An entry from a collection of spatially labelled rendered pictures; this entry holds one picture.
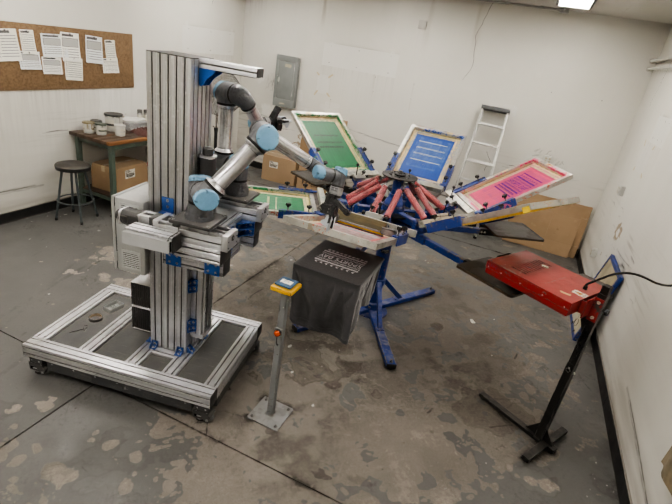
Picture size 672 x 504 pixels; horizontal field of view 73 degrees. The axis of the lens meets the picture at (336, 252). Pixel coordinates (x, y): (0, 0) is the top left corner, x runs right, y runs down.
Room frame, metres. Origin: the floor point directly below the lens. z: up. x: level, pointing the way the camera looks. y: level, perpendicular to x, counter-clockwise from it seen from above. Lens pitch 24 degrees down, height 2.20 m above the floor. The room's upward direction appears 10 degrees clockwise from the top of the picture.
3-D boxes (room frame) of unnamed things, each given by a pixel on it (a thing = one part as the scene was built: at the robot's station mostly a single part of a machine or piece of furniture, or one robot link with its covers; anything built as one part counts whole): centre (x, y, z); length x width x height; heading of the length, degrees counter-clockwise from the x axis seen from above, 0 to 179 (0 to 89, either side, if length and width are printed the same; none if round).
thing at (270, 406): (2.22, 0.24, 0.48); 0.22 x 0.22 x 0.96; 70
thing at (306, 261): (2.65, -0.04, 0.95); 0.48 x 0.44 x 0.01; 160
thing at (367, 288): (2.59, -0.24, 0.74); 0.46 x 0.04 x 0.42; 160
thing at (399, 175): (3.70, -0.41, 0.67); 0.39 x 0.39 x 1.35
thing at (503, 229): (3.83, -1.07, 0.91); 1.34 x 0.40 x 0.08; 100
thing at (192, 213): (2.23, 0.75, 1.31); 0.15 x 0.15 x 0.10
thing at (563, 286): (2.62, -1.34, 1.06); 0.61 x 0.46 x 0.12; 40
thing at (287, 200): (3.54, 0.48, 1.05); 1.08 x 0.61 x 0.23; 100
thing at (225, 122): (2.80, 0.79, 1.63); 0.15 x 0.12 x 0.55; 58
